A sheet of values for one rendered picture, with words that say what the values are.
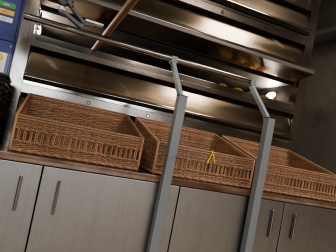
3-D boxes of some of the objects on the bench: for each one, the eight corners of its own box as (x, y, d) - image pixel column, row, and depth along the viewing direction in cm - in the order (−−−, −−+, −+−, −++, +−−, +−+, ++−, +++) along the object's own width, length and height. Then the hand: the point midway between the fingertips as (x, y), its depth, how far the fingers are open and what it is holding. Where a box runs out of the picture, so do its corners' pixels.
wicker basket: (212, 175, 218) (220, 134, 219) (281, 187, 236) (288, 149, 238) (255, 190, 172) (265, 137, 173) (337, 203, 191) (345, 156, 192)
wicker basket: (16, 142, 178) (27, 92, 179) (119, 159, 196) (128, 114, 198) (5, 150, 132) (20, 82, 133) (140, 171, 150) (152, 112, 152)
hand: (104, 8), depth 127 cm, fingers open, 13 cm apart
